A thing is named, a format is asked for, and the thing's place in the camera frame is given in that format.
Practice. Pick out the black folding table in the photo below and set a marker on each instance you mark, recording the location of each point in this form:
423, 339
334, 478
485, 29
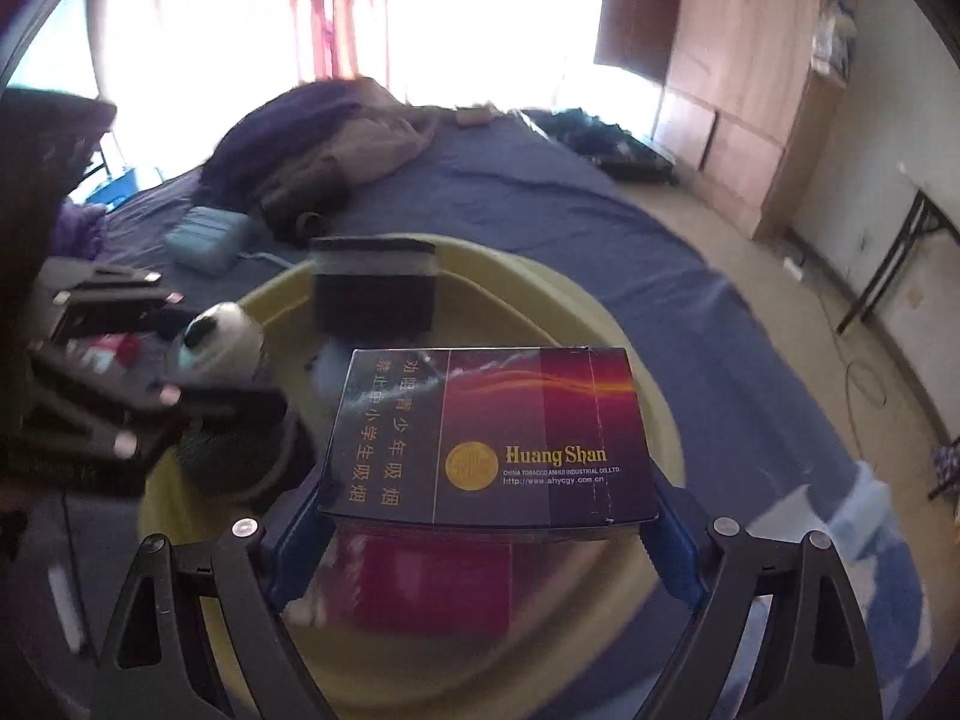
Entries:
919, 217

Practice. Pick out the white plastic bag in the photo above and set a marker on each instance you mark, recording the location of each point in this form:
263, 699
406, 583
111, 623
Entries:
836, 37

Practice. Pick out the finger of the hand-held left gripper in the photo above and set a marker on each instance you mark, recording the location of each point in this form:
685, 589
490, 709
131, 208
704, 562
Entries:
105, 296
187, 409

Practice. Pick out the black bag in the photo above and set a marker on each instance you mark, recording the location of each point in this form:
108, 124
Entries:
615, 146

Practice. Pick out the red cigarette carton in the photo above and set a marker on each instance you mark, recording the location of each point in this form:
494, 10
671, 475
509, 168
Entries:
435, 577

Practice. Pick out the pink curtain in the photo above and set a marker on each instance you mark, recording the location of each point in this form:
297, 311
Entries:
337, 7

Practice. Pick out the white rounded device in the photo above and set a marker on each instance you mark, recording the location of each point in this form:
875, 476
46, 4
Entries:
229, 334

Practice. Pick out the beige jacket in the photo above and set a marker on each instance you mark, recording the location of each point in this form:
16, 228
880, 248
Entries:
352, 150

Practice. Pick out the white power strip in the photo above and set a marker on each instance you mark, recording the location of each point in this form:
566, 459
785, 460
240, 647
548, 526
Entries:
795, 268

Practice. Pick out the wooden wardrobe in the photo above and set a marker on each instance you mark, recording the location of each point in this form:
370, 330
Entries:
742, 75

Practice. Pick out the light blue pouch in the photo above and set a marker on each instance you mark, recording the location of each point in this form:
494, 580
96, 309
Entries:
206, 240

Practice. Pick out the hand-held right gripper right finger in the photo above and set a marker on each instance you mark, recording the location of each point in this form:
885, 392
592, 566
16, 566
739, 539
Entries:
675, 540

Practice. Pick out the pale yellow plastic basin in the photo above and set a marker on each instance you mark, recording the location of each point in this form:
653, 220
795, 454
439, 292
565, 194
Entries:
517, 292

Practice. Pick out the dark cigarette carton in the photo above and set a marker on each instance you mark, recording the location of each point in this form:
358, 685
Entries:
525, 427

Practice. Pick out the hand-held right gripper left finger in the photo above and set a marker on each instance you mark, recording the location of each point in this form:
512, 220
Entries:
300, 532

